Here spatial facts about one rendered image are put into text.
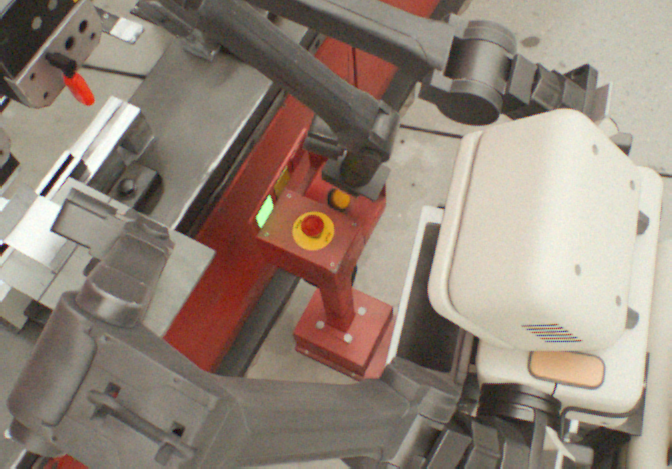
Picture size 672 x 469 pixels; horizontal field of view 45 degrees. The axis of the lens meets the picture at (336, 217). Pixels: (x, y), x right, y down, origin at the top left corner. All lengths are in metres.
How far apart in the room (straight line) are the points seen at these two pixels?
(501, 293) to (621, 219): 0.15
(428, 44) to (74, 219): 0.44
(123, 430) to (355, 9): 0.58
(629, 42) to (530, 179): 1.90
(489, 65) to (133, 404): 0.61
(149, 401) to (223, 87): 1.00
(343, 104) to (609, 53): 1.58
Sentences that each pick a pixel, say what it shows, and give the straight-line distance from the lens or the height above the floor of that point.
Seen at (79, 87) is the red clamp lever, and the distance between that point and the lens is 1.09.
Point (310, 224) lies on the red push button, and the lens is 1.36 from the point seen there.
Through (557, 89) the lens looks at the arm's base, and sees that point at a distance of 0.99.
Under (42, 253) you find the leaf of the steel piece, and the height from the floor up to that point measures 1.00.
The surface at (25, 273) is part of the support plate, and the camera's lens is 1.23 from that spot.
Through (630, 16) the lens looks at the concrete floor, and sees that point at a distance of 2.71.
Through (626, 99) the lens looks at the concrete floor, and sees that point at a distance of 2.53.
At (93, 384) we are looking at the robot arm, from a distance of 0.50.
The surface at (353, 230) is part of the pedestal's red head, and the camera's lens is 1.38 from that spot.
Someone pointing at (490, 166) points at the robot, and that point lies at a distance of 0.81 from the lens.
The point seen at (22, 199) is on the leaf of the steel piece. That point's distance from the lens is 1.26.
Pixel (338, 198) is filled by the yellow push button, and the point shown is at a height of 0.73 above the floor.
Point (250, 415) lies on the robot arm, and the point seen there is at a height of 1.54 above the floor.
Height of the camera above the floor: 2.05
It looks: 65 degrees down
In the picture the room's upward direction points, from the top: 8 degrees counter-clockwise
